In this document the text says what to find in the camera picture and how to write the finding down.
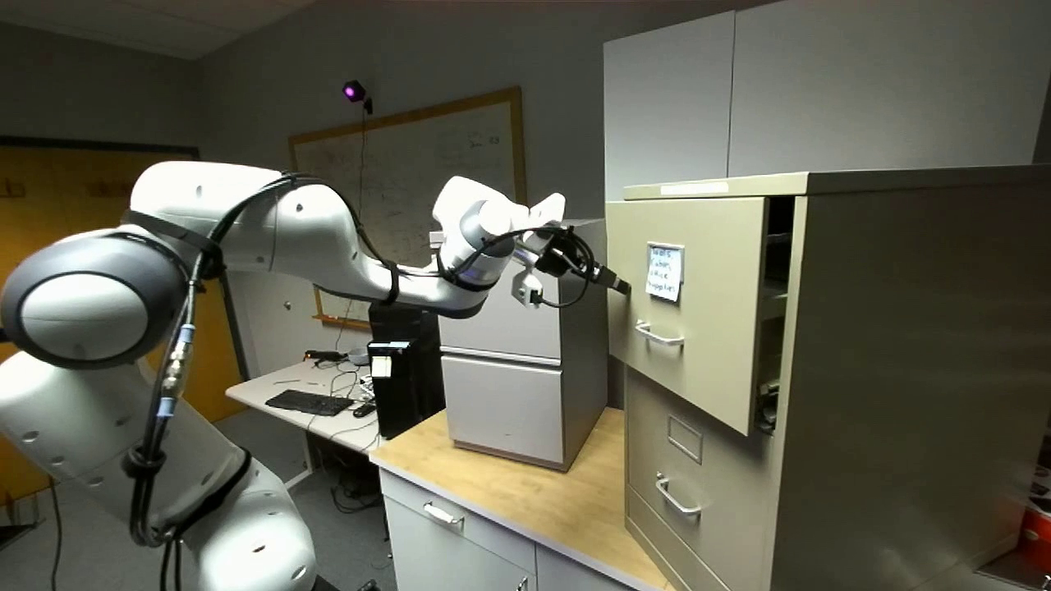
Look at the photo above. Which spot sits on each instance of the grey wall cabinets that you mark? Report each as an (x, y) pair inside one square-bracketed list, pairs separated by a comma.
[(856, 83)]

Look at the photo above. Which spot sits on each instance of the camera with purple light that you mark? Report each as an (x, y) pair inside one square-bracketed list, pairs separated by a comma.
[(352, 93)]

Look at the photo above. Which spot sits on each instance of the wood-framed whiteboard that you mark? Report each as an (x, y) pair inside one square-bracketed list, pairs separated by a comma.
[(414, 166)]

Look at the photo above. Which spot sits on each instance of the black computer tower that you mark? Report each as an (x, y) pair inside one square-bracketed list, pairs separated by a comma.
[(407, 379)]

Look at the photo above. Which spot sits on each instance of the beige unlabelled filing cabinet drawer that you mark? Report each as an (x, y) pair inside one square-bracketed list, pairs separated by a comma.
[(712, 526)]

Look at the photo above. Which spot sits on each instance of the red object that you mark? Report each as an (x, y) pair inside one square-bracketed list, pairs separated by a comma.
[(1037, 535)]

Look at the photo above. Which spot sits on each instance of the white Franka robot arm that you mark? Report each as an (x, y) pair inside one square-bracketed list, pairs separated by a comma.
[(100, 437)]

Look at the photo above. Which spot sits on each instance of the beige labelled filing cabinet drawer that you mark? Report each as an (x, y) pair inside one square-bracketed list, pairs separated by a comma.
[(712, 350)]

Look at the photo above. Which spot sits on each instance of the black keyboard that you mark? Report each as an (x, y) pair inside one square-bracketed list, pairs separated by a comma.
[(309, 400)]

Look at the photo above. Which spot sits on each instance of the small grey two-drawer cabinet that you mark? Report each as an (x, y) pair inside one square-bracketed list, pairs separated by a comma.
[(505, 405)]

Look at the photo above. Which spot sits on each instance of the beige metal filing cabinet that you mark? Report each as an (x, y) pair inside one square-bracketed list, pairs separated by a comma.
[(922, 383)]

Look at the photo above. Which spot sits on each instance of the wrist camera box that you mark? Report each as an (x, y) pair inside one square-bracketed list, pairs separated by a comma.
[(531, 286)]

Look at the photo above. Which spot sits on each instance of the drawer label holder with card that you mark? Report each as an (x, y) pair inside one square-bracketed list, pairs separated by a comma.
[(663, 271)]

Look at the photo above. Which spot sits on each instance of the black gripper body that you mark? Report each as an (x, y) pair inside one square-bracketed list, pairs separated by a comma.
[(565, 252)]

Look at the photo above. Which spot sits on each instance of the empty drawer label holder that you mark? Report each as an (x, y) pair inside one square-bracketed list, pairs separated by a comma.
[(683, 437)]

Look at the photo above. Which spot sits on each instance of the white office desk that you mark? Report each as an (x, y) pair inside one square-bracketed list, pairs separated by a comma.
[(328, 430)]

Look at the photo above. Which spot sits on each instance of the grey base cabinet under table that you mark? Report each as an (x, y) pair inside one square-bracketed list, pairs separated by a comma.
[(437, 551)]

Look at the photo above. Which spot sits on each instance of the orange wooden door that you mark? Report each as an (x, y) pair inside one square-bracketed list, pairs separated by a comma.
[(52, 198)]

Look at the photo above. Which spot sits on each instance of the black computer mouse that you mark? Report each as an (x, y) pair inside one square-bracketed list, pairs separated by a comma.
[(361, 412)]

